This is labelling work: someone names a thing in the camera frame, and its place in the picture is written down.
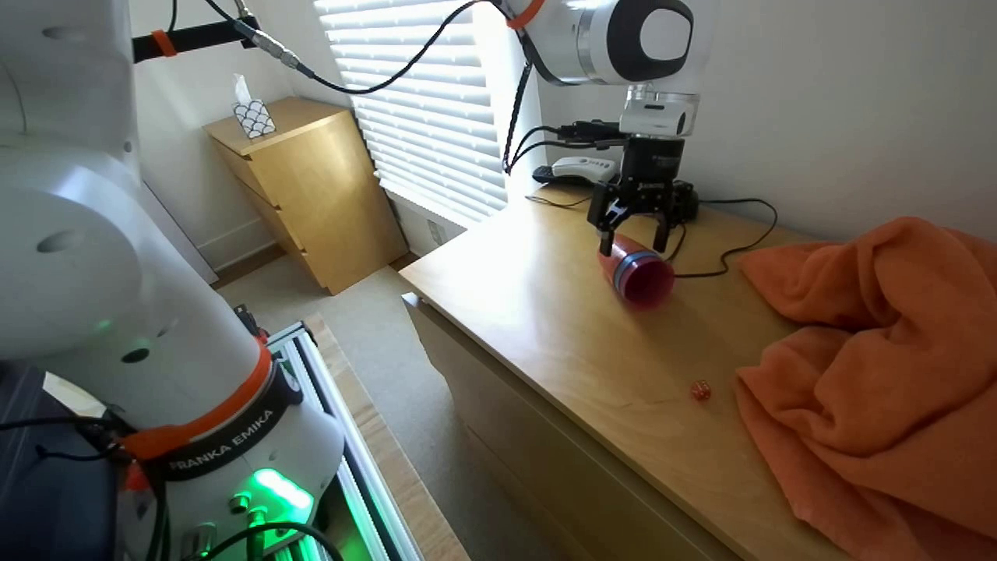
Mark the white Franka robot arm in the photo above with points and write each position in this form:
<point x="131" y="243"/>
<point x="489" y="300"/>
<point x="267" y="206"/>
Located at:
<point x="104" y="260"/>

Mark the small wooden cabinet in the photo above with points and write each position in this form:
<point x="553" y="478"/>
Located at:
<point x="314" y="198"/>

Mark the black bar with orange tape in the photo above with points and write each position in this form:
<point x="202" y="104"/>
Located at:
<point x="199" y="38"/>

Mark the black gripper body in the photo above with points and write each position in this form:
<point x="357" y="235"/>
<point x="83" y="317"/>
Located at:
<point x="648" y="172"/>

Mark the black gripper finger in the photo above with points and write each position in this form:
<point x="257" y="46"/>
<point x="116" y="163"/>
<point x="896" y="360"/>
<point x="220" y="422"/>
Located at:
<point x="672" y="228"/>
<point x="605" y="221"/>

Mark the orange fleece blanket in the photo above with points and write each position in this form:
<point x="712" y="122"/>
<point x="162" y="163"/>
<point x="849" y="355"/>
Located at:
<point x="882" y="363"/>

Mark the white handheld device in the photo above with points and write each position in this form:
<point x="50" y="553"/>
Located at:
<point x="580" y="167"/>

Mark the patterned tissue box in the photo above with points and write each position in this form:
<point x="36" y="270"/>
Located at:
<point x="253" y="112"/>

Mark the red plastic cup purple rim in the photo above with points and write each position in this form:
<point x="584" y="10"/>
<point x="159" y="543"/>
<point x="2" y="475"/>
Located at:
<point x="641" y="276"/>

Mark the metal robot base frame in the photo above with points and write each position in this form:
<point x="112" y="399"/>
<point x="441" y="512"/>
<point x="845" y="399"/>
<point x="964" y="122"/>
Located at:
<point x="343" y="447"/>

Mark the dark box beside robot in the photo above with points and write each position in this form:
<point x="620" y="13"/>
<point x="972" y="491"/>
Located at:
<point x="42" y="488"/>

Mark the small red plastic piece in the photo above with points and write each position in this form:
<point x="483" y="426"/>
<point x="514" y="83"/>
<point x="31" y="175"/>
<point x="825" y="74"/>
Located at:
<point x="702" y="390"/>

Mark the light wooden dresser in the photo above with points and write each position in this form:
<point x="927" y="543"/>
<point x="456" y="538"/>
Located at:
<point x="580" y="354"/>

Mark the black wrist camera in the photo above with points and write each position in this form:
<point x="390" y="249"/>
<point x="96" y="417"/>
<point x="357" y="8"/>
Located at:
<point x="594" y="133"/>

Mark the white window blinds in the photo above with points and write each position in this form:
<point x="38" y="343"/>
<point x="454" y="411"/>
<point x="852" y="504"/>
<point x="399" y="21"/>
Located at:
<point x="425" y="136"/>

